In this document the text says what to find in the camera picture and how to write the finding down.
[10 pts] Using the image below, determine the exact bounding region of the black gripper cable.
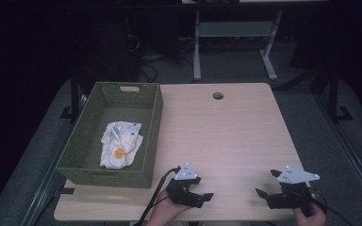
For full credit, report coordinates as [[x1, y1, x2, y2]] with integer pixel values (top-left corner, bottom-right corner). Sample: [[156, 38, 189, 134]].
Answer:
[[305, 187, 354, 226], [137, 165, 182, 226]]

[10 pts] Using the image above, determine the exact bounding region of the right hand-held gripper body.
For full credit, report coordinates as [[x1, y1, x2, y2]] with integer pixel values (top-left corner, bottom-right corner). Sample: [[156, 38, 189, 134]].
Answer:
[[267, 166, 321, 218]]

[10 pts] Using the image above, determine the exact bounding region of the white crumpled cloth orange dot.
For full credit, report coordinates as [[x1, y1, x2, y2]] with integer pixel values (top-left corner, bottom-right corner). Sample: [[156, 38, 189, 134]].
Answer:
[[99, 121, 144, 170]]

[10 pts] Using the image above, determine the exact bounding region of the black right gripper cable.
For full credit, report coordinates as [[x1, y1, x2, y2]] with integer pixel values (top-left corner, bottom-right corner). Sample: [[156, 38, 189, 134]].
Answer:
[[305, 187, 354, 226]]

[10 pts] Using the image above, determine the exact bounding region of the grey metal floor rail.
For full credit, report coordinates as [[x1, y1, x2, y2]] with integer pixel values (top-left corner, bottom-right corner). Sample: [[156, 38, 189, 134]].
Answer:
[[313, 90, 362, 218], [20, 93, 89, 226]]

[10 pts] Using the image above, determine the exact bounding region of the green woven basket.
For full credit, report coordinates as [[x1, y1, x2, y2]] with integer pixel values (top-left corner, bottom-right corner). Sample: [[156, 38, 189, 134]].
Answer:
[[56, 81, 164, 189]]

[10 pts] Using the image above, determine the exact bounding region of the grey metal desk frame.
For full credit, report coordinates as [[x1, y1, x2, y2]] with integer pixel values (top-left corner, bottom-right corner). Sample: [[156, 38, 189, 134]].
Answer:
[[192, 8, 285, 82]]

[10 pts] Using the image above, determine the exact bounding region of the tangle of black floor cables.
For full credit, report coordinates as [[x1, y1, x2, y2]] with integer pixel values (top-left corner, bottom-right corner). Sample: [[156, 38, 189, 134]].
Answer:
[[126, 34, 196, 83]]

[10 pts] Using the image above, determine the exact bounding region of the black metal stand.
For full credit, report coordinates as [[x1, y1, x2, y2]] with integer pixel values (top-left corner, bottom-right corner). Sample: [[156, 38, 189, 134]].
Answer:
[[59, 62, 88, 123], [324, 62, 354, 122]]

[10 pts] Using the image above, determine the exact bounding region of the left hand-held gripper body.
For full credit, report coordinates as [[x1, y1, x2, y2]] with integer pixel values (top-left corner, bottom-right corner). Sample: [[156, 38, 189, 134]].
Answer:
[[165, 162, 204, 209]]

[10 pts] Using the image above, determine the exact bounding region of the person's left hand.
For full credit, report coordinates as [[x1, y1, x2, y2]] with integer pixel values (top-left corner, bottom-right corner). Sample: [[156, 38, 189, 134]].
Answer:
[[145, 189, 191, 226]]

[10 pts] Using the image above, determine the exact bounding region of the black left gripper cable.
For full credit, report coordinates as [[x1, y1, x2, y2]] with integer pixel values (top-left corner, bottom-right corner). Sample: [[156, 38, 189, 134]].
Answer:
[[137, 165, 182, 226]]

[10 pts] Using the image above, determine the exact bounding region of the person's right hand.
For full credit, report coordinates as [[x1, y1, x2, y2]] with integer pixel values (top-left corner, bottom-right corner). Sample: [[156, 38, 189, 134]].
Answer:
[[293, 202, 328, 226]]

